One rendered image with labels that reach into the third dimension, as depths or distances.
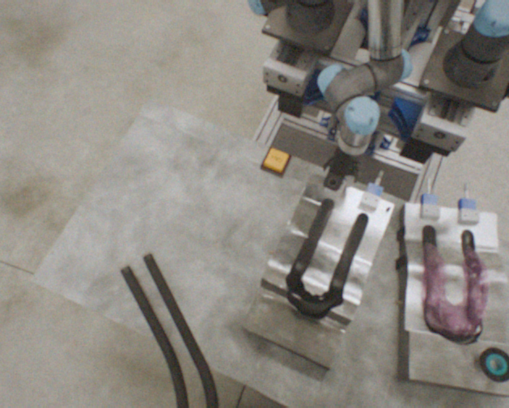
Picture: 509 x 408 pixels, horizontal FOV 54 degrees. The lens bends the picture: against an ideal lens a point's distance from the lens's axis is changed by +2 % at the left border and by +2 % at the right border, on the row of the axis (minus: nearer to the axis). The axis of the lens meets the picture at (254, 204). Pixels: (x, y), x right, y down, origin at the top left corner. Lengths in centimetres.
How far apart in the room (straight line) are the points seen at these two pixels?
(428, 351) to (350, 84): 70
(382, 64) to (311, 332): 71
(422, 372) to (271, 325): 40
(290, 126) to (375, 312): 113
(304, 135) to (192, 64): 84
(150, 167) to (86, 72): 139
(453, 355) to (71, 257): 109
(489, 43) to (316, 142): 107
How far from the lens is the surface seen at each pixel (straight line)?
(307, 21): 155
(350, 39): 171
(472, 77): 154
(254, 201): 154
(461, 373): 141
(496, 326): 151
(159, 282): 144
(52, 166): 269
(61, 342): 240
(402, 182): 231
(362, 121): 114
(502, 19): 143
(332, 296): 137
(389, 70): 125
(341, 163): 130
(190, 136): 166
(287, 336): 138
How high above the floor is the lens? 223
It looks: 68 degrees down
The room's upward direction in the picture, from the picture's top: 1 degrees counter-clockwise
